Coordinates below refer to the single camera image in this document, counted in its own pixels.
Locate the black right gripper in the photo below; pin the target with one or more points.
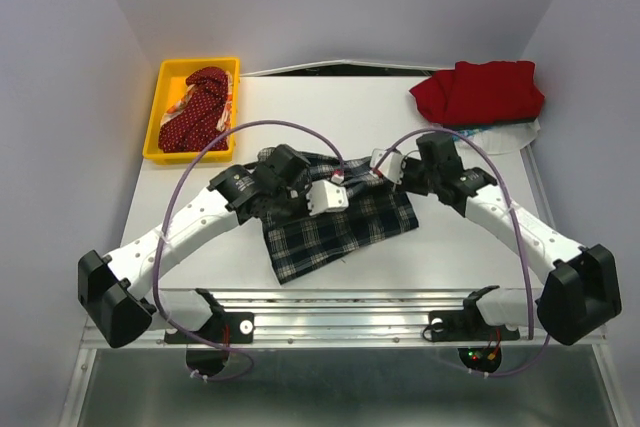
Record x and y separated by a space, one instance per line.
410 162

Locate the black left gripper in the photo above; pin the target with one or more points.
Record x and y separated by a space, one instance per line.
301 187

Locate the navy white plaid skirt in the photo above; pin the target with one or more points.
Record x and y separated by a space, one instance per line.
376 212

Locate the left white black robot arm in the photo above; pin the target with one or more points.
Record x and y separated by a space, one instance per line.
115 289

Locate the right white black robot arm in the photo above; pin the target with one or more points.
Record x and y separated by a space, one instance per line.
570 289

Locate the white blue patterned skirt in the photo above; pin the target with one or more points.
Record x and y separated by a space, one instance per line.
503 139

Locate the folded red skirt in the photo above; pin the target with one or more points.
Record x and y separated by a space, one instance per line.
480 95

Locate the dark red polka dot skirt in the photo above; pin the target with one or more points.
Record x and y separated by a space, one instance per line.
195 112

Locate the yellow plastic bin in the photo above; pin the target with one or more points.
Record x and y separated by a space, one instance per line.
170 88

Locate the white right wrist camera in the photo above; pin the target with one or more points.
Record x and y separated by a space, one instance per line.
388 165

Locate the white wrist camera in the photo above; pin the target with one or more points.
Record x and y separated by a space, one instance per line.
388 165
326 197

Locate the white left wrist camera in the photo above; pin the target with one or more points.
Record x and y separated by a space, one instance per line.
326 197

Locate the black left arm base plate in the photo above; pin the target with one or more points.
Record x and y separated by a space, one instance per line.
229 328

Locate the aluminium table frame rail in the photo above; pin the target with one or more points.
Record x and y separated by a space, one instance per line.
340 316

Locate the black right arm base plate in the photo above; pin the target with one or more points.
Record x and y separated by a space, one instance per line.
463 326

